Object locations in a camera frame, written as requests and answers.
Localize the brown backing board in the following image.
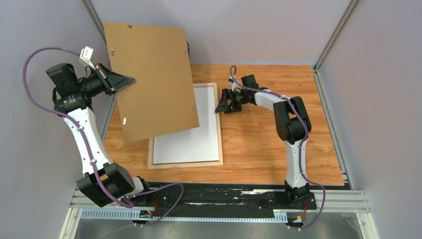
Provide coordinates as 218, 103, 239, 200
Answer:
104, 22, 200, 143

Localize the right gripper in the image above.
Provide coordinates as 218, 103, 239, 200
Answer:
215, 89, 248, 114

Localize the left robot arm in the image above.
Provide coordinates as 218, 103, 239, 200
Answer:
46, 63, 152, 208

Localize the black and white photo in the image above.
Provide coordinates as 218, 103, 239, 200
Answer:
152, 86, 220, 165

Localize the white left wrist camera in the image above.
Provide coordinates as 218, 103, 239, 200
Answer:
79, 46, 95, 69

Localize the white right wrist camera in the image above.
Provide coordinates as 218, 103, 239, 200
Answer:
230, 81, 243, 92

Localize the light wooden picture frame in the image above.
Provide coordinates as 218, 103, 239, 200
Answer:
147, 82, 224, 170

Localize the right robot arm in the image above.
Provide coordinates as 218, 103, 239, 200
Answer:
215, 73, 312, 208

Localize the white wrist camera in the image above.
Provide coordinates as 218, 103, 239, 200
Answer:
230, 81, 243, 92
79, 46, 95, 69

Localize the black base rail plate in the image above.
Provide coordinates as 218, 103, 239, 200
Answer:
131, 182, 317, 219

